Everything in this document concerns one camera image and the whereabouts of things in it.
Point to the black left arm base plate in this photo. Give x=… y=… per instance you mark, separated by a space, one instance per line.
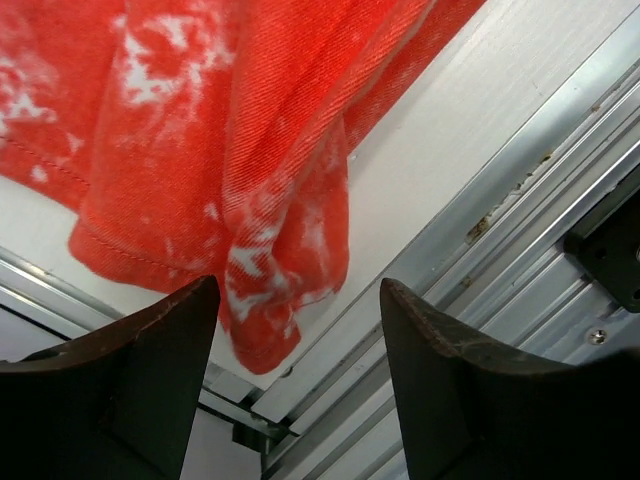
x=605 y=242

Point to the aluminium table edge rail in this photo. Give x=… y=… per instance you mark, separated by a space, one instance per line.
x=464 y=191

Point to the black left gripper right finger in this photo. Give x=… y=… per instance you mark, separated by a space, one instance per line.
x=473 y=407

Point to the red white tie-dye trousers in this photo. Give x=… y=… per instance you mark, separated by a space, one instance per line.
x=210 y=138

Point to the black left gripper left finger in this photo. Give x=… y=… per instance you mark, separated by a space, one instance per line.
x=116 y=403

